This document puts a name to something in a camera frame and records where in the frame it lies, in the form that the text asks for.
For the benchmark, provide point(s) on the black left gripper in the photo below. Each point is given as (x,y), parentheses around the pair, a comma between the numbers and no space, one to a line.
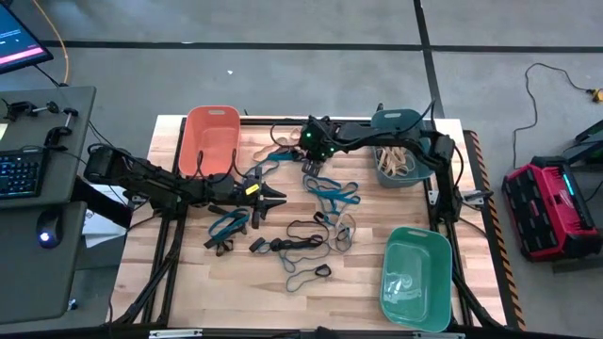
(235,190)

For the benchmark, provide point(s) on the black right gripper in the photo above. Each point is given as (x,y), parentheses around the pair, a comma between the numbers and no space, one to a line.
(318,141)

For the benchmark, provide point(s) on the beige masking tape roll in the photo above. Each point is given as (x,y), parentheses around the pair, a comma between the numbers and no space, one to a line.
(261,153)

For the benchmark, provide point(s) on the small black rubber band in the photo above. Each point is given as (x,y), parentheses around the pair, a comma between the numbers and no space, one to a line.
(256,245)
(319,217)
(276,244)
(216,210)
(318,272)

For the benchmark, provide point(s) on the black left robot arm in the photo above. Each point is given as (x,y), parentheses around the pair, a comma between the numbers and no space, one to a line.
(155,181)

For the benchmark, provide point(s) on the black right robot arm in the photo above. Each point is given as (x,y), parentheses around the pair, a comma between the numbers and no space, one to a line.
(377,134)

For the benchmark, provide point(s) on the thin blue rubber band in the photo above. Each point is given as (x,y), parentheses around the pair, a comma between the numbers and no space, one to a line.
(282,261)

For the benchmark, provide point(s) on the grey rubber band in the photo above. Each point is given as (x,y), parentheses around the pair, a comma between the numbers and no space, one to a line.
(351,235)

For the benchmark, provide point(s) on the orange plastic basket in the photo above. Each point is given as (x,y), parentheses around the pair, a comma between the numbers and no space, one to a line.
(212,136)

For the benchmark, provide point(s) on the dark teal plastic basket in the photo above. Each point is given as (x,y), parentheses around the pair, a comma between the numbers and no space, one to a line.
(400,181)

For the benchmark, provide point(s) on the green plastic basket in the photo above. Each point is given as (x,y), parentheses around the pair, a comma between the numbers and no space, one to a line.
(414,263)

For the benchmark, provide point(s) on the white paper sheet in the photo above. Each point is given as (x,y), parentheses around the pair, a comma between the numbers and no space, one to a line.
(101,226)

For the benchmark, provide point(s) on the hazard striped strip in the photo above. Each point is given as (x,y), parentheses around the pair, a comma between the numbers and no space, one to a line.
(499,245)

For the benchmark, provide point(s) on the grey desk panel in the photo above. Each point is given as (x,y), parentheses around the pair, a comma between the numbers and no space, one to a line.
(70,141)
(28,282)

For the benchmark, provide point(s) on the black computer mouse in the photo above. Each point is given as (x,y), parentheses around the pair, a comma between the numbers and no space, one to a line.
(49,230)

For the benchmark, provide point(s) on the black clamp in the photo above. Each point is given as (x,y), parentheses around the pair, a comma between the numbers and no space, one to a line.
(19,109)
(56,135)

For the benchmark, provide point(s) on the red black equipment case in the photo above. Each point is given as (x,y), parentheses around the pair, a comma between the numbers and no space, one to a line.
(546,207)

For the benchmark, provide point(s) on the black keyboard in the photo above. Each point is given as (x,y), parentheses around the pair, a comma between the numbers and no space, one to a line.
(21,174)

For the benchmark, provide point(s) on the black floor equipment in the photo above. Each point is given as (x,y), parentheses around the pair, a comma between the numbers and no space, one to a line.
(591,136)

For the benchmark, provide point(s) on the yellow plug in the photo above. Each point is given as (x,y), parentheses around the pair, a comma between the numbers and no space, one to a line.
(597,95)

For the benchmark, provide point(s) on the computer monitor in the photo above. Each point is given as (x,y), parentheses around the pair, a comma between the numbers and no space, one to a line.
(19,42)

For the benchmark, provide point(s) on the black table rail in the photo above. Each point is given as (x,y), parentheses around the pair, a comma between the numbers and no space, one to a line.
(235,333)
(282,122)

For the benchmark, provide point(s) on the silver frame bracket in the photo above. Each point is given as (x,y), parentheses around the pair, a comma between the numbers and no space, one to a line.
(476,198)

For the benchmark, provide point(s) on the silver rail bracket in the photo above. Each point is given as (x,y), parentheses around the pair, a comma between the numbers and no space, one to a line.
(174,334)
(438,335)

